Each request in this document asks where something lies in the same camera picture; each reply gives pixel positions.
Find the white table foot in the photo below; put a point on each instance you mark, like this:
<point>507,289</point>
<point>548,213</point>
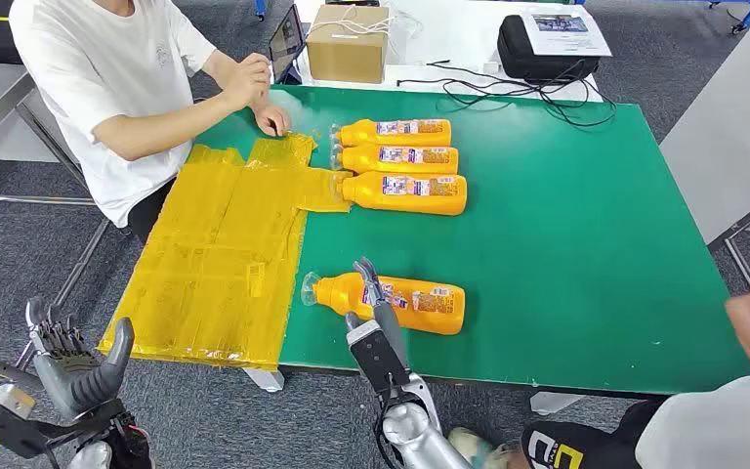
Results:
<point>265,380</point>
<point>553,402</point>

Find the black carry case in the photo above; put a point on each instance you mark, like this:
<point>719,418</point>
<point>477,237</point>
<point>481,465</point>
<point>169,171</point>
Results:
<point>530,61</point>

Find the brown cardboard box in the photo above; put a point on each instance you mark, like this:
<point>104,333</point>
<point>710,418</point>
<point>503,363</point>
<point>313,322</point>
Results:
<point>346,55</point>

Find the grey table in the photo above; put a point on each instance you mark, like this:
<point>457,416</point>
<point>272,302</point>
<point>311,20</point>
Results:
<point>731,129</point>

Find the printed white paper sheet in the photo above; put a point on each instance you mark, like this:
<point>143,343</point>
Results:
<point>566,32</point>

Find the person's left forearm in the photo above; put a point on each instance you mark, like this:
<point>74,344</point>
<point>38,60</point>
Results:
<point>216,68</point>

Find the yellow taped mat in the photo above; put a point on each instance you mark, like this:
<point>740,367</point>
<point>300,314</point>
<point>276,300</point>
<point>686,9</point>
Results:
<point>220,259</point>

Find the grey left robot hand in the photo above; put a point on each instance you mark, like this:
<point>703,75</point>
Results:
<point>67,382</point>

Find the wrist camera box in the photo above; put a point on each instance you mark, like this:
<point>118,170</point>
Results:
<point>378,356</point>
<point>6,414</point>

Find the orange detergent bottle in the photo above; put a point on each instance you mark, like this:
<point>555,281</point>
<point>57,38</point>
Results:
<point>362,134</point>
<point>427,304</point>
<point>368,162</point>
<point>414,202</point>

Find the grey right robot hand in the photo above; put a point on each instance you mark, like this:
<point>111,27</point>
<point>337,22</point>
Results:
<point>391,336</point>

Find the blue metal frame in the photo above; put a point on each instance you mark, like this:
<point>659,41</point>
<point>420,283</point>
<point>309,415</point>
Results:
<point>747,13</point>

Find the black tablet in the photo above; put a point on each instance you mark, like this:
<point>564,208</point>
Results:
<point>286,39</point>

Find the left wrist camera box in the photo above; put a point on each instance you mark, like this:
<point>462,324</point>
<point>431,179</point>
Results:
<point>6,414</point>

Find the person's right hand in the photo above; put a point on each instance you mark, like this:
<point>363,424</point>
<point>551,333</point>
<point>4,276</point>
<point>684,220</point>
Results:
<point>273,120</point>

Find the person's right forearm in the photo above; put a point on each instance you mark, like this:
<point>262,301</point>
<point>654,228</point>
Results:
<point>174,123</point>

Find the person's left hand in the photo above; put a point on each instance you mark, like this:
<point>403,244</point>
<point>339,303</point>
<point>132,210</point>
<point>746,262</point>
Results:
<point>245,81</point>

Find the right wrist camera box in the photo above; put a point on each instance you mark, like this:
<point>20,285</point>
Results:
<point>378,356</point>

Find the blue metal leg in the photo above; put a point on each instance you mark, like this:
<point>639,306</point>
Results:
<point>260,8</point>

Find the beige and teal shoe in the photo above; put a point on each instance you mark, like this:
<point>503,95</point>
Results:
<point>478,450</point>

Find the white table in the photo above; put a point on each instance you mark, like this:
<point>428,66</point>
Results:
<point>452,39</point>

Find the white power adapter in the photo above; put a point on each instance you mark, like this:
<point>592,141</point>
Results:
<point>492,67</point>

